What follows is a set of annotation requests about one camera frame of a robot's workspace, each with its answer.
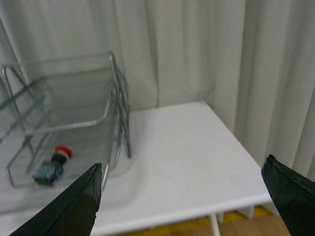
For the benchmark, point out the white curtain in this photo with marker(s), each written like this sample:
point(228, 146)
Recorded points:
point(253, 61)

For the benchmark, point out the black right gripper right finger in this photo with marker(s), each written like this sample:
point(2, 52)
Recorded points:
point(293, 196)

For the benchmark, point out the silver mesh three-tier rack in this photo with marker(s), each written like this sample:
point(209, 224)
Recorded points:
point(76, 101)

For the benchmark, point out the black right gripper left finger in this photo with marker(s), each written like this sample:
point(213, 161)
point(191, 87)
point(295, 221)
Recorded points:
point(71, 213)

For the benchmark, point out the white table leg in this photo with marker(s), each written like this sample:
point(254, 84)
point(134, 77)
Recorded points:
point(214, 225)

